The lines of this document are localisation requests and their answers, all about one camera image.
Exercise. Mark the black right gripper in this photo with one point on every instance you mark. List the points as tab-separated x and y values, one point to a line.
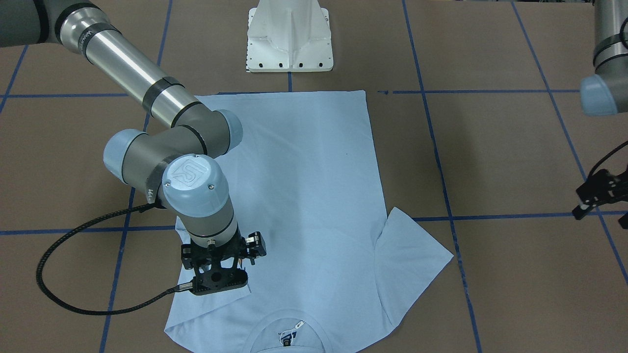
257	244

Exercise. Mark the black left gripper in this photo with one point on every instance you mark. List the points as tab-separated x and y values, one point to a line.
599	191

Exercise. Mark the light blue t-shirt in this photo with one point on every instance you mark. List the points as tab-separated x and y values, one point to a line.
340	271

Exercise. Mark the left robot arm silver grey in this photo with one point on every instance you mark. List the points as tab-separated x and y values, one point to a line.
605	93

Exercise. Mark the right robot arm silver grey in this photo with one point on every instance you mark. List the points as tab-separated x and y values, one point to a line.
51	170

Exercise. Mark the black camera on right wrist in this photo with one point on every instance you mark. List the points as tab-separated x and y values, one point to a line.
255	245

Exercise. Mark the white robot mounting base plate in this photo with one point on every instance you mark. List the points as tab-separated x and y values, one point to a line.
289	36

